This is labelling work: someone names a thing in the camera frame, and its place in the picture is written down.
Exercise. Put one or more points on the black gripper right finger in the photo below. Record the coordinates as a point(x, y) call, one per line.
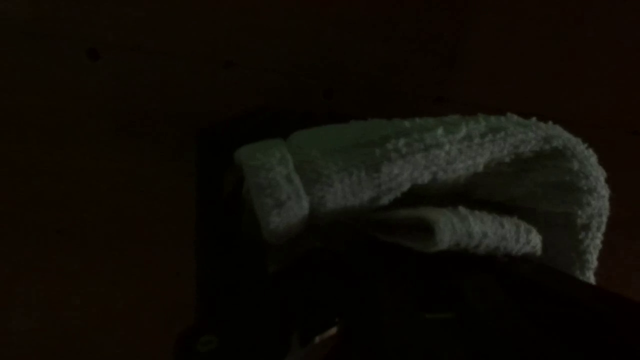
point(515, 308)

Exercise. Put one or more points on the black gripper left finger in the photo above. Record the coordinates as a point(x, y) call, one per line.
point(317, 304)

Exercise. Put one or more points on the white towel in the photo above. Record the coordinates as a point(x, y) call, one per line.
point(492, 185)

